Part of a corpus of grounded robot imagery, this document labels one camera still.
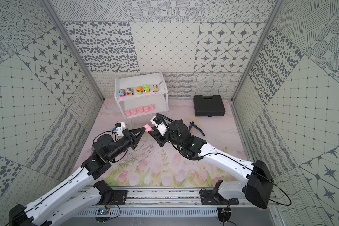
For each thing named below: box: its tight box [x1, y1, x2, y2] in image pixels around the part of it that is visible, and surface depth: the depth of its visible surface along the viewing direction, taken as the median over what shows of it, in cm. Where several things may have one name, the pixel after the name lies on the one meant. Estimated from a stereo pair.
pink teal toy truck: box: [118, 88, 127, 97], surface depth 77 cm
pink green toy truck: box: [152, 84, 159, 93], surface depth 79 cm
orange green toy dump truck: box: [143, 84, 151, 93], surface depth 80 cm
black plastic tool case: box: [193, 95, 226, 117], surface depth 116 cm
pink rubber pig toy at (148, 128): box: [143, 123, 153, 132], surface depth 70 cm
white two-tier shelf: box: [114, 71, 170, 130], surface depth 85 cm
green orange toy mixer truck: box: [136, 86, 143, 95], surface depth 78 cm
